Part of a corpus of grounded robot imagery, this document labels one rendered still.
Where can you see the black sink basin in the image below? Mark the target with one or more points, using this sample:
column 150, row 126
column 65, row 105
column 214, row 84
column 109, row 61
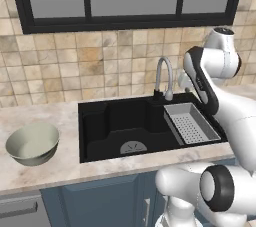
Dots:
column 126, row 127

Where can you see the silver curved tap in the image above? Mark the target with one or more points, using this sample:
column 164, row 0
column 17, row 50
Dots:
column 164, row 71

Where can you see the pale green bowl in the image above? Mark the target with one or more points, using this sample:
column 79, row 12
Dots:
column 32, row 144

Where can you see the grey perforated strainer tray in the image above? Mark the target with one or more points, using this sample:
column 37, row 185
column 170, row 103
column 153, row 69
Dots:
column 191, row 125

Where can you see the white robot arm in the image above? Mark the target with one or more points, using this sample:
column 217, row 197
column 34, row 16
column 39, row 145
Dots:
column 240, row 117

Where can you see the blue cupboard door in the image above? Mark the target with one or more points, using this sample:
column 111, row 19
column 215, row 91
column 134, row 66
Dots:
column 100, row 201

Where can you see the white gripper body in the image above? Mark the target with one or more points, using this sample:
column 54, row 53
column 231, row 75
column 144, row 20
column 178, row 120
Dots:
column 184, row 79

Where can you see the grey dishwasher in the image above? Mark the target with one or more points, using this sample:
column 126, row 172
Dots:
column 20, row 211

